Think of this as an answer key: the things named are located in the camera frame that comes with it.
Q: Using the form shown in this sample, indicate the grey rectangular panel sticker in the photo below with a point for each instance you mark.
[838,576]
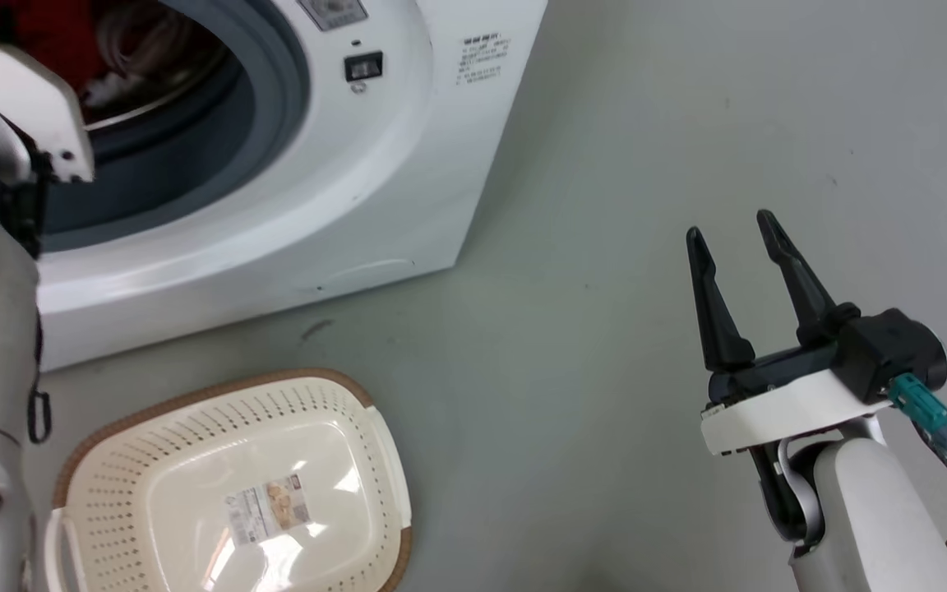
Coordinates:
[332,11]

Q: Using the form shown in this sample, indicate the printed text label sticker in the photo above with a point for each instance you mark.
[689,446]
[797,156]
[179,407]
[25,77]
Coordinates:
[483,59]

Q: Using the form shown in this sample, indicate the product label sticker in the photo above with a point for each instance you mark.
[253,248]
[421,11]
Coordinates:
[268,508]

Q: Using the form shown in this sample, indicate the white front-load washing machine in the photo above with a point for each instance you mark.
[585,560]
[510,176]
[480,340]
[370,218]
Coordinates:
[408,164]

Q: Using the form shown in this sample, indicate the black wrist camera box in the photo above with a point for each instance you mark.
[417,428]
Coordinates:
[893,349]

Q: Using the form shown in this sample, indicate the cream perforated laundry basket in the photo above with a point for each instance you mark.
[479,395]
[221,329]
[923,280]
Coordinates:
[194,460]

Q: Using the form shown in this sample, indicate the grey rubber door gasket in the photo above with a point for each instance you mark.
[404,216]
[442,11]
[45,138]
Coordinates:
[276,107]

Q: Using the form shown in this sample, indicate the beige white garment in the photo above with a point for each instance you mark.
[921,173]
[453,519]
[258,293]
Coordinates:
[153,49]

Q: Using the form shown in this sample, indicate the red garment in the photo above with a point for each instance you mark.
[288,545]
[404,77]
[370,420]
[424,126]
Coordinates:
[38,33]

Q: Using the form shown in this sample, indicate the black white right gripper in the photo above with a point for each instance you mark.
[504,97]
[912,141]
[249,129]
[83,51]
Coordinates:
[794,403]

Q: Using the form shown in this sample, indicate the black door latch socket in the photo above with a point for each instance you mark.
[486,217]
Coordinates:
[363,66]

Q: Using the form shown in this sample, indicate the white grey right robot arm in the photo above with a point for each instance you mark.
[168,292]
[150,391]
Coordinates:
[868,510]

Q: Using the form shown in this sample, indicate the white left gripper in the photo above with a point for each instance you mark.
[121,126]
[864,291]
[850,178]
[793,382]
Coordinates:
[25,94]

